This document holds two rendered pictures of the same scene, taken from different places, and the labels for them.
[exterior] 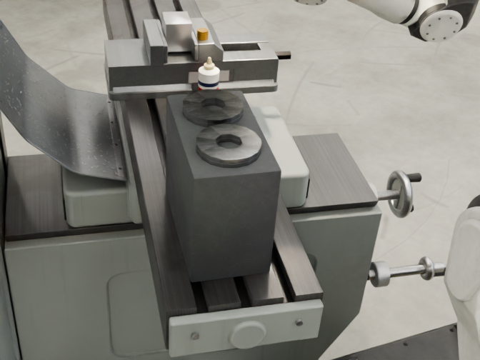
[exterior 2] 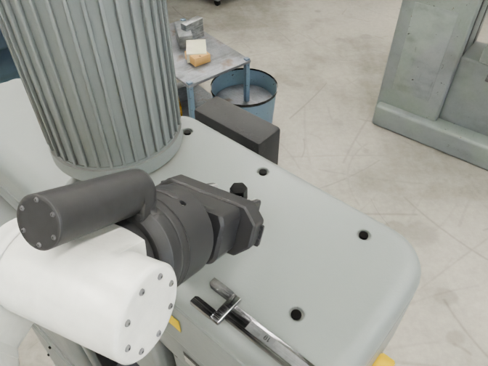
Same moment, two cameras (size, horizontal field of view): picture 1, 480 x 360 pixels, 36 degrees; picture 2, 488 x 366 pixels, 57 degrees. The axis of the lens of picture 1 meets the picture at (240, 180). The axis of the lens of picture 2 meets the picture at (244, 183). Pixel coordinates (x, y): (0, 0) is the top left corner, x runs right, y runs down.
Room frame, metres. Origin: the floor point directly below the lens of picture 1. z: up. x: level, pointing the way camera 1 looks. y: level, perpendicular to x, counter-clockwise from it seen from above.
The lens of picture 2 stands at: (1.07, -0.19, 2.33)
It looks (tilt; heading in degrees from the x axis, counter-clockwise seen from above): 45 degrees down; 56
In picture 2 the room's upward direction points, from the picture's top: straight up
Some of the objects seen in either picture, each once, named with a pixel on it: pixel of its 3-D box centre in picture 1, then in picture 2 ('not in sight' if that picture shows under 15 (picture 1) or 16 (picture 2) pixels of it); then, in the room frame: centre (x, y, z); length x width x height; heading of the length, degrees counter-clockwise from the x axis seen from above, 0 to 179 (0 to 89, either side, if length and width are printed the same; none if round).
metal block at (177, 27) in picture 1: (176, 31); not in sight; (1.36, 0.15, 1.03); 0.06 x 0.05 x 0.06; 15
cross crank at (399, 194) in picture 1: (385, 195); not in sight; (1.41, -0.35, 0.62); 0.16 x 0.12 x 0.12; 105
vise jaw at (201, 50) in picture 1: (203, 38); not in sight; (1.37, 0.10, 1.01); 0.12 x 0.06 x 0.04; 15
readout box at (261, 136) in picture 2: not in sight; (238, 151); (1.52, 0.51, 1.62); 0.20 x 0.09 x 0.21; 105
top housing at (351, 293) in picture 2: not in sight; (232, 250); (1.28, 0.14, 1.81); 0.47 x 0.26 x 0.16; 105
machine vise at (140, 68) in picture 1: (190, 55); not in sight; (1.37, 0.12, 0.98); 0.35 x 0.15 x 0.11; 105
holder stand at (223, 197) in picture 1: (217, 178); not in sight; (0.88, 0.03, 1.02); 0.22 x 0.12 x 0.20; 17
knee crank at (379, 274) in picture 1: (410, 270); not in sight; (1.29, -0.42, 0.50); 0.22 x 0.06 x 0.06; 105
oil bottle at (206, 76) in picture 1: (208, 82); not in sight; (1.25, 0.08, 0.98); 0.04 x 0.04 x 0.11
